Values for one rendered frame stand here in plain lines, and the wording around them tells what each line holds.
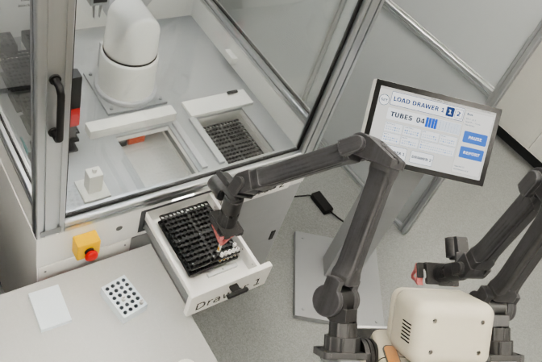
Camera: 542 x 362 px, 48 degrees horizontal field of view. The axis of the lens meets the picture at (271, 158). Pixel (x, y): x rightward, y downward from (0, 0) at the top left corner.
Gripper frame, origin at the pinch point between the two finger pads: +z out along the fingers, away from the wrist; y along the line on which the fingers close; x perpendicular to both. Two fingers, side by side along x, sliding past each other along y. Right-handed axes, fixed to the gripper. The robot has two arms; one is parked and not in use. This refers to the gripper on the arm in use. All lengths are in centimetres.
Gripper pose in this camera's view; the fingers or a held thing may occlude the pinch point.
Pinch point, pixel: (221, 241)
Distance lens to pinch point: 188.2
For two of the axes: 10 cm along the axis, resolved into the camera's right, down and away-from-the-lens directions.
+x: 8.4, -1.8, 5.2
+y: 4.9, 6.6, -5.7
